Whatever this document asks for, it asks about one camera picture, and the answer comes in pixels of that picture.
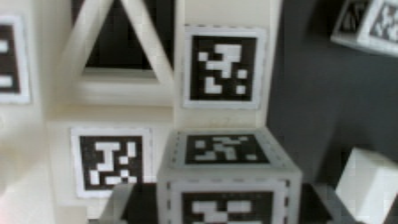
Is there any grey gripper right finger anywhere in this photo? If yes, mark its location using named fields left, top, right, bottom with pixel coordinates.
left=310, top=184, right=363, bottom=224

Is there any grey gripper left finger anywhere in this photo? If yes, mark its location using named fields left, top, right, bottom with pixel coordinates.
left=92, top=183, right=134, bottom=224

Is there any white tagged cube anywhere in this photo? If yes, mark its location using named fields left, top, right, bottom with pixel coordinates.
left=330, top=0, right=398, bottom=57
left=156, top=128, right=301, bottom=224

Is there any white chair back frame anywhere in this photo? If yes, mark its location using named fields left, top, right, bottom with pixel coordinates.
left=0, top=0, right=268, bottom=224

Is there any white U-shaped fixture frame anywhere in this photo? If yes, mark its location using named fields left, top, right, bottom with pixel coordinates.
left=335, top=148, right=398, bottom=224

